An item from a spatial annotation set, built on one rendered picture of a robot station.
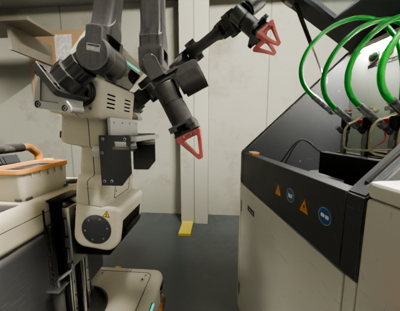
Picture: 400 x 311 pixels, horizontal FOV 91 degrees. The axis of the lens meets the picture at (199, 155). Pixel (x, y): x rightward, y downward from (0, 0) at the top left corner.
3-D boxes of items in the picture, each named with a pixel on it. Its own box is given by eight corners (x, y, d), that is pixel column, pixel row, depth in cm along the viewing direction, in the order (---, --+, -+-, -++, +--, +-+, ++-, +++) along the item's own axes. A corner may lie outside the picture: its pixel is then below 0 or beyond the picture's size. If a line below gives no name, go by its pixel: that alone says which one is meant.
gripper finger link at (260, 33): (282, 47, 69) (262, 30, 71) (289, 32, 62) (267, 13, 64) (268, 60, 69) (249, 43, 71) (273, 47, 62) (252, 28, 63)
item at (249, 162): (242, 183, 101) (243, 152, 98) (251, 182, 101) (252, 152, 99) (338, 268, 39) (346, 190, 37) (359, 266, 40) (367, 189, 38)
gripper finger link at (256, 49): (280, 51, 71) (261, 35, 73) (286, 37, 64) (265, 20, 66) (266, 64, 71) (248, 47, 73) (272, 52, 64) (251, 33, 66)
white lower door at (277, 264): (236, 302, 111) (240, 183, 102) (241, 301, 111) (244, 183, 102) (313, 535, 47) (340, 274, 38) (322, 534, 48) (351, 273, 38)
